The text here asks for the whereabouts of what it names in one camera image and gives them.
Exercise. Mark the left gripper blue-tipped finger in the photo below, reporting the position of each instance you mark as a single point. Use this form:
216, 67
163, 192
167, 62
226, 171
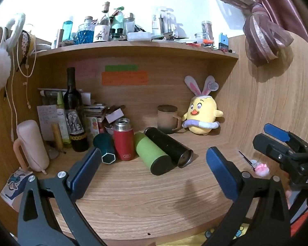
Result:
276, 132

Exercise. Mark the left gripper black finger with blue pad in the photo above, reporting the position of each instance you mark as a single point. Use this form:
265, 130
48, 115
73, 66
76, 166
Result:
48, 213
259, 214

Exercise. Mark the dark teal hexagonal cup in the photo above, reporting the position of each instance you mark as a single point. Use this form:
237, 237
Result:
104, 142

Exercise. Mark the pink paw toy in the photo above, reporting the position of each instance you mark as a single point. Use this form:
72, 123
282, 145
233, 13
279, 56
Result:
262, 170

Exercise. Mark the black pen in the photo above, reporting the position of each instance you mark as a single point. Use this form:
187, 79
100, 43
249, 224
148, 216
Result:
248, 161

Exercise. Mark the blue white small box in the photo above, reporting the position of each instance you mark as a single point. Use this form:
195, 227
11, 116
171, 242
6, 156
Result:
12, 192

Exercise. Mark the yellow chick bunny plush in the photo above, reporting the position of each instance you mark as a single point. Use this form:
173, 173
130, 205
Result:
202, 112

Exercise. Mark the wooden cylinder stick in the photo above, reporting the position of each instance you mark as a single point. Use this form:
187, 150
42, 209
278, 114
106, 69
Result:
57, 136

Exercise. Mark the black steel thermos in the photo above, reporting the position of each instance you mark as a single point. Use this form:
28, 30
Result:
180, 155

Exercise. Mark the dark wine bottle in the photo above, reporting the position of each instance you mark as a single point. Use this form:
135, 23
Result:
73, 113

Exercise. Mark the blue small box on shelf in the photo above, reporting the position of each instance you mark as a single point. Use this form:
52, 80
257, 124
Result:
223, 42

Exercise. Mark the brown ceramic mug with lid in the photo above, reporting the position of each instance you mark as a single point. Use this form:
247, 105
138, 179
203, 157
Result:
168, 120

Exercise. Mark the white paper note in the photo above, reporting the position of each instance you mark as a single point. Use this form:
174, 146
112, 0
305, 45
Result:
47, 115

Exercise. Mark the white green tube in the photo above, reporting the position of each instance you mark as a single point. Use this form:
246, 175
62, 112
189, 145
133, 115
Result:
62, 119

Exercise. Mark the green thermos black base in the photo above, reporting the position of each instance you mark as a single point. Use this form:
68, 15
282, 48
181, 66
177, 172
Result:
154, 158

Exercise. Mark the pink curtain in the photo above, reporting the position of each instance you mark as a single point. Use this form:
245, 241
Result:
268, 27

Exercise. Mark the red thermos steel cap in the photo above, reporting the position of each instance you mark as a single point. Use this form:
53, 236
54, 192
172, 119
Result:
123, 136

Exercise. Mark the clear glass cups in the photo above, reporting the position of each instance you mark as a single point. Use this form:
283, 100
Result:
164, 21

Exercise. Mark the orange sticky note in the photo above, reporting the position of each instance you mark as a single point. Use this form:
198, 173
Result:
125, 78

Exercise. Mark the wooden shelf board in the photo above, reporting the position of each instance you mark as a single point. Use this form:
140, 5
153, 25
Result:
136, 49

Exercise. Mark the pink sticky note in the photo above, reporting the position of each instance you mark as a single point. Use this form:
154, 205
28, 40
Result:
85, 69

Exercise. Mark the white flat box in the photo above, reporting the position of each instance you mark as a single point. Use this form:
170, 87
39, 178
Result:
139, 36

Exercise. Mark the white fluffy earmuffs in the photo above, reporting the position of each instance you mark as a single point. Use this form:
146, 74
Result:
9, 38

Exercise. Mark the green sticky note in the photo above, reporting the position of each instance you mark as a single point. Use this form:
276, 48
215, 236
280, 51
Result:
121, 67

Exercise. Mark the white printed mug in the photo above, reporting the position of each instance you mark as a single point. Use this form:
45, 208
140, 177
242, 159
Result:
101, 33

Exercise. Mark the blue patterned glass jar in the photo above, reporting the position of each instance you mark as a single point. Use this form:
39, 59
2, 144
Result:
85, 33

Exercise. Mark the clear corked glass bottle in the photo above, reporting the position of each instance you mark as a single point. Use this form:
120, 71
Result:
105, 19

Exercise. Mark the light blue bottle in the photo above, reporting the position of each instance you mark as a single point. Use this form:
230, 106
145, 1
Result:
67, 30

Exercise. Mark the pink handled bottle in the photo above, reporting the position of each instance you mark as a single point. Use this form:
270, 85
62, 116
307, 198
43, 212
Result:
29, 148

